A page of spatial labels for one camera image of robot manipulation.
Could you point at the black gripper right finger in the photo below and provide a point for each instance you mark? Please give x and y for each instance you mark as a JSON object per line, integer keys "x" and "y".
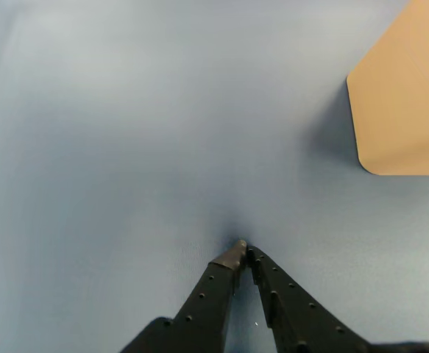
{"x": 298, "y": 320}

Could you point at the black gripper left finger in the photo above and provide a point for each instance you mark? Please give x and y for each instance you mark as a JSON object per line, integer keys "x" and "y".
{"x": 203, "y": 312}

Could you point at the tan box with metal interior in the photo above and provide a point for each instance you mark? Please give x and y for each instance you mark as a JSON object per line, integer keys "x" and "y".
{"x": 401, "y": 92}

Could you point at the blue-grey table mat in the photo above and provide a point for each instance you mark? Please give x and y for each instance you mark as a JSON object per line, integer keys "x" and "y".
{"x": 126, "y": 147}

